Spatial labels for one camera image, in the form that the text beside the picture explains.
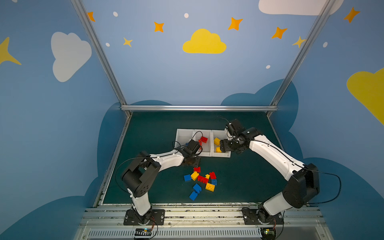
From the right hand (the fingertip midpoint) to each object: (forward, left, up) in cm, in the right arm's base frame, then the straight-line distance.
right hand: (228, 145), depth 85 cm
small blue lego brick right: (-16, +7, -13) cm, 22 cm away
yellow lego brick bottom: (-19, +9, -15) cm, 26 cm away
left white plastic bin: (+16, +28, -15) cm, 35 cm away
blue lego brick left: (-15, +23, -13) cm, 30 cm away
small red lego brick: (-9, +17, -14) cm, 24 cm away
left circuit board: (-42, +43, -17) cm, 62 cm away
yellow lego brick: (-4, +6, +2) cm, 8 cm away
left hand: (-3, +18, -13) cm, 22 cm away
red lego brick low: (-15, +14, -13) cm, 25 cm away
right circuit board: (-39, -20, -18) cm, 47 cm away
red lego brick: (+13, +14, -13) cm, 23 cm away
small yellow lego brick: (-13, +11, -14) cm, 22 cm away
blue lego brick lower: (-21, +17, -13) cm, 29 cm away
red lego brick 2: (-12, +8, -15) cm, 21 cm away
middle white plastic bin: (+7, +11, -14) cm, 19 cm away
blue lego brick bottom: (-24, +19, -14) cm, 34 cm away
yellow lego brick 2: (-14, +19, -13) cm, 26 cm away
